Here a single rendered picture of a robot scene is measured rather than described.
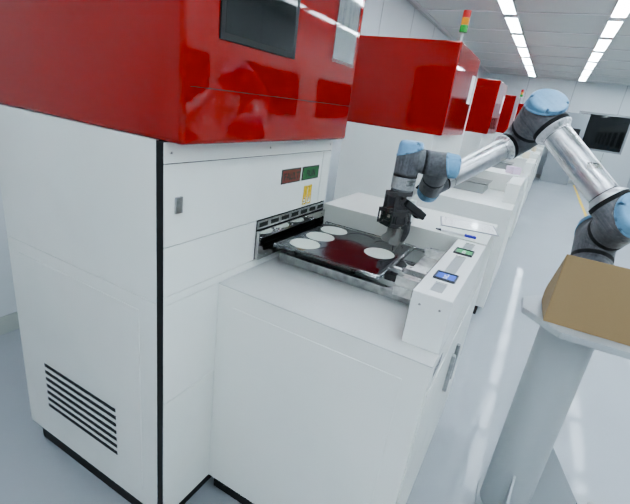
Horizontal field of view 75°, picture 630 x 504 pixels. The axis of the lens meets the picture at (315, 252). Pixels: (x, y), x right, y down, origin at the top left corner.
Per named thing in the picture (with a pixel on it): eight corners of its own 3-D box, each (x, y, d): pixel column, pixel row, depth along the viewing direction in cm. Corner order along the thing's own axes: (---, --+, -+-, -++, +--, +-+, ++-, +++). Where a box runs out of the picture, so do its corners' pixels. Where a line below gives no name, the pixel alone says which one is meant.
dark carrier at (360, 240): (277, 244, 134) (278, 242, 134) (326, 224, 163) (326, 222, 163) (376, 276, 120) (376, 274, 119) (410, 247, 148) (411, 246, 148)
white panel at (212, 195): (156, 304, 103) (156, 140, 90) (314, 235, 172) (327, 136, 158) (165, 308, 102) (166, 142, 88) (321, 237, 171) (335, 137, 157)
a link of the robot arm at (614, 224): (636, 243, 125) (534, 110, 144) (675, 220, 111) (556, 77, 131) (603, 257, 123) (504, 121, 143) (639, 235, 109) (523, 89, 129)
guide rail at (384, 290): (278, 260, 141) (279, 252, 140) (281, 259, 142) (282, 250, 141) (421, 309, 120) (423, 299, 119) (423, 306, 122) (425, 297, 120)
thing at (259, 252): (253, 258, 132) (255, 230, 129) (318, 231, 169) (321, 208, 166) (257, 260, 131) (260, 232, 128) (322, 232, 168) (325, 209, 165)
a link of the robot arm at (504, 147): (517, 131, 155) (407, 187, 146) (530, 110, 144) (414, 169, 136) (537, 153, 151) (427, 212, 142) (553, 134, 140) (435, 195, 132)
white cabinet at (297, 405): (207, 492, 147) (217, 284, 119) (329, 364, 228) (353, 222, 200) (374, 605, 120) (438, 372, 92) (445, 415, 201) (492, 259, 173)
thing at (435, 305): (400, 341, 102) (412, 289, 97) (448, 275, 148) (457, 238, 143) (438, 355, 98) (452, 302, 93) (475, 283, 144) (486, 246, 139)
